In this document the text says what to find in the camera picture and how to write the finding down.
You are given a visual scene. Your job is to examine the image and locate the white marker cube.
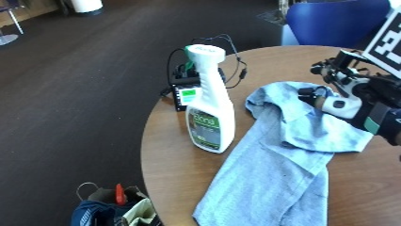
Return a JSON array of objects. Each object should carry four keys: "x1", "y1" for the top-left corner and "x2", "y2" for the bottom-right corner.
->
[{"x1": 362, "y1": 0, "x2": 401, "y2": 80}]

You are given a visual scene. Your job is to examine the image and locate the light blue cloth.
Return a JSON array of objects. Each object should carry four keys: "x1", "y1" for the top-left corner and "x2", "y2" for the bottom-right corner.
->
[{"x1": 192, "y1": 81, "x2": 374, "y2": 226}]

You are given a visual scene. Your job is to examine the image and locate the blue chair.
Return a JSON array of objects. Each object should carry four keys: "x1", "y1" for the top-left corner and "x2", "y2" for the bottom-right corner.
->
[{"x1": 281, "y1": 0, "x2": 392, "y2": 49}]

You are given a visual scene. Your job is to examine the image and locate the white spray bottle green label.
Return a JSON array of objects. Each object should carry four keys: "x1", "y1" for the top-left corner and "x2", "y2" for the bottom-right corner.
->
[{"x1": 182, "y1": 44, "x2": 237, "y2": 154}]

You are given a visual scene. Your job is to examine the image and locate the black electronic box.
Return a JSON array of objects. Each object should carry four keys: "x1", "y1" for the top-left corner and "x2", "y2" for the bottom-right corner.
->
[{"x1": 168, "y1": 62, "x2": 226, "y2": 113}]

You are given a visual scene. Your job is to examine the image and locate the dark open bag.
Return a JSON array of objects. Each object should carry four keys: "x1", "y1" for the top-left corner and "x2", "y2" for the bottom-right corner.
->
[{"x1": 71, "y1": 182, "x2": 163, "y2": 226}]

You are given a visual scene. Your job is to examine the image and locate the white round bin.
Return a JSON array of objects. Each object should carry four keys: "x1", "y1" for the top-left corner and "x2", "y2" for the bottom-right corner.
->
[{"x1": 69, "y1": 0, "x2": 105, "y2": 16}]

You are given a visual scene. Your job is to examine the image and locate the chair with metal leg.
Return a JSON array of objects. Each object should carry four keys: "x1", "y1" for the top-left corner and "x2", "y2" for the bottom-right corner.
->
[{"x1": 0, "y1": 0, "x2": 28, "y2": 47}]

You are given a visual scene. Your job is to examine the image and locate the red tool handle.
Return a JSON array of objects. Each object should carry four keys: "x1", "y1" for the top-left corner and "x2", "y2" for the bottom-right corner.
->
[{"x1": 115, "y1": 183, "x2": 128, "y2": 206}]

